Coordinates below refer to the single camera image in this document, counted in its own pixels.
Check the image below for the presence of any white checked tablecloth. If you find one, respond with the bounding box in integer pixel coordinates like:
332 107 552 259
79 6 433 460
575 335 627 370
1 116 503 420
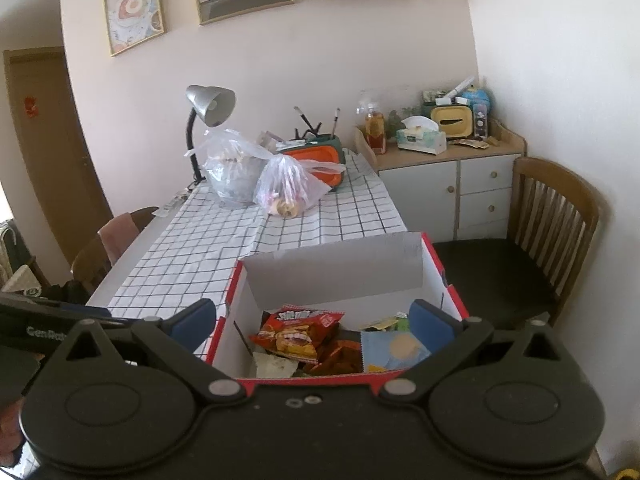
106 150 410 358

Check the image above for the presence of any cream snack packet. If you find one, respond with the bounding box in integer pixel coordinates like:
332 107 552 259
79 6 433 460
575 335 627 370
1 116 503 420
251 351 299 380

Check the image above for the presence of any yellow blue snack packet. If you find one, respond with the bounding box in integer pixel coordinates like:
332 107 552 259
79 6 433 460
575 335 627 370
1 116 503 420
361 312 407 333

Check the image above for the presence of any amber bottle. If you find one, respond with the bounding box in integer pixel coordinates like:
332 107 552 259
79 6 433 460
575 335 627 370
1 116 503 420
364 102 389 156

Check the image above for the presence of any small framed picture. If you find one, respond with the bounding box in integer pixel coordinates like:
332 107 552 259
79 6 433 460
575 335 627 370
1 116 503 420
102 0 167 57

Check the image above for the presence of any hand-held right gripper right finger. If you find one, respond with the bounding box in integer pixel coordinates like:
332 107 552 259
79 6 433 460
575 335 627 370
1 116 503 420
380 299 586 402

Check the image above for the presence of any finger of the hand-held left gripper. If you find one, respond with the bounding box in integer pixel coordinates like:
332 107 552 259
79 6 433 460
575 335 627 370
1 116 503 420
0 292 112 319

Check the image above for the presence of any white cabinet wooden top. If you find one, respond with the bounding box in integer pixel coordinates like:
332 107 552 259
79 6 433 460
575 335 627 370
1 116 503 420
354 119 529 242

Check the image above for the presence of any pink plastic bag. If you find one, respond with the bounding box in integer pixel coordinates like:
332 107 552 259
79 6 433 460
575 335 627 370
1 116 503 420
253 154 347 219

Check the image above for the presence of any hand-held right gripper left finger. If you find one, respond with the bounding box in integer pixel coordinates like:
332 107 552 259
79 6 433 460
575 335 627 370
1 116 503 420
47 299 248 403

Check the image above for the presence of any white tube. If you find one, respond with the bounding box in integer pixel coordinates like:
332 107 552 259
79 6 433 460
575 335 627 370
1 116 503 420
441 76 477 102

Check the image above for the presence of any white cardboard box red trim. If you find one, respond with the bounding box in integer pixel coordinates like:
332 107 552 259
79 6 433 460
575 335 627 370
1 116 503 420
206 232 472 392

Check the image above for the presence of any green white tissue box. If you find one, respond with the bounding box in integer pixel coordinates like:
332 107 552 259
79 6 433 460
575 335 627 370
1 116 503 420
396 116 448 156

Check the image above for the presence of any silver desk lamp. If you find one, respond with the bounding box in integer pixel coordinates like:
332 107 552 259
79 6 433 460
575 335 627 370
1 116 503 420
185 85 237 184

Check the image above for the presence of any light blue snack packet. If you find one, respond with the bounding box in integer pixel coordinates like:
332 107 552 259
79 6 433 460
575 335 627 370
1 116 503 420
360 329 433 374

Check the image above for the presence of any orange green container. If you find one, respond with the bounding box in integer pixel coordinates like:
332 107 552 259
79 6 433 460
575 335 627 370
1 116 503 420
272 135 349 192

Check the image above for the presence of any large clear plastic bag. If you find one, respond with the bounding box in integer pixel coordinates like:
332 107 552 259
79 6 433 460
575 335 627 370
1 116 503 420
184 129 275 207

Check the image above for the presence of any person's left hand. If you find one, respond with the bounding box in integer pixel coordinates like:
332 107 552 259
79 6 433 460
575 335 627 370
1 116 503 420
0 397 23 466

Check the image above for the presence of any yellow tissue holder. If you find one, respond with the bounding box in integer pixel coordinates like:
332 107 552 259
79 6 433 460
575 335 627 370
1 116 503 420
431 104 474 140

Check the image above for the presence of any red snack packet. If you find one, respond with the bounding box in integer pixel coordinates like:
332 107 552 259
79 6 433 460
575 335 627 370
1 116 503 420
248 305 347 365

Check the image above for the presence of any brown door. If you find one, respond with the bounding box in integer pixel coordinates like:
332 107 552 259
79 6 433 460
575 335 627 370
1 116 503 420
2 47 115 267

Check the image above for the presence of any wooden chair black seat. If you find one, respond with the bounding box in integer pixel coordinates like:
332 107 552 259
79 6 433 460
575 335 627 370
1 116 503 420
431 156 614 330

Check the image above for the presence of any orange-brown snack packet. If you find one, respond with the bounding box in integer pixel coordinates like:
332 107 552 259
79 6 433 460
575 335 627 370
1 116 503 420
302 339 364 377

